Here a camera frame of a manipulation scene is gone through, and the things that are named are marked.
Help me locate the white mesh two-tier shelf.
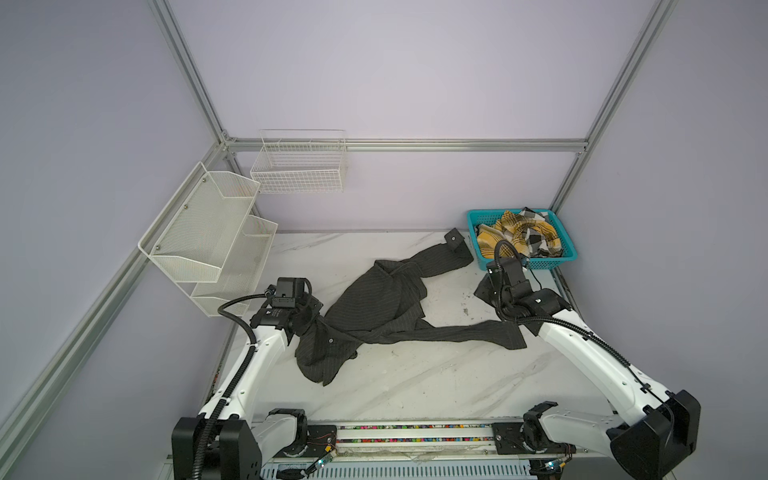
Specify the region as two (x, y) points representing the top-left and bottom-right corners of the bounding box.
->
(138, 163), (278, 317)

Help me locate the dark grey pinstriped shirt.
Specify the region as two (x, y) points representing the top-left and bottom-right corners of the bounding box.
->
(294, 229), (527, 386)

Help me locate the yellow plaid shirt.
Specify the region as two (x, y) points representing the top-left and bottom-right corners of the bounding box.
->
(475, 208), (564, 259)

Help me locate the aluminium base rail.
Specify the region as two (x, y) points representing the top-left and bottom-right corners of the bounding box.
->
(158, 416), (676, 480)

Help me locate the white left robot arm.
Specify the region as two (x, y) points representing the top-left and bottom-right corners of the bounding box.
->
(171, 294), (309, 479)

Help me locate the aluminium frame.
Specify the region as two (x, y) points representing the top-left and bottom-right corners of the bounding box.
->
(1, 1), (677, 477)

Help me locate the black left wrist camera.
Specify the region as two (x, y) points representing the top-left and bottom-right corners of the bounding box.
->
(272, 277), (313, 309)

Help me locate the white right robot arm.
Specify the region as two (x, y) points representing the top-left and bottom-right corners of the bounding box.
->
(475, 257), (701, 479)

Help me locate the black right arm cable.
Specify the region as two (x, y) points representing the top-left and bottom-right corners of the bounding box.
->
(491, 239), (676, 415)

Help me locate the white wire wall basket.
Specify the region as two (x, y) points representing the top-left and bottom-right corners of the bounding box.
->
(250, 129), (347, 194)

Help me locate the teal plastic basket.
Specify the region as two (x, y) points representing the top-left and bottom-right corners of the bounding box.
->
(466, 207), (578, 270)

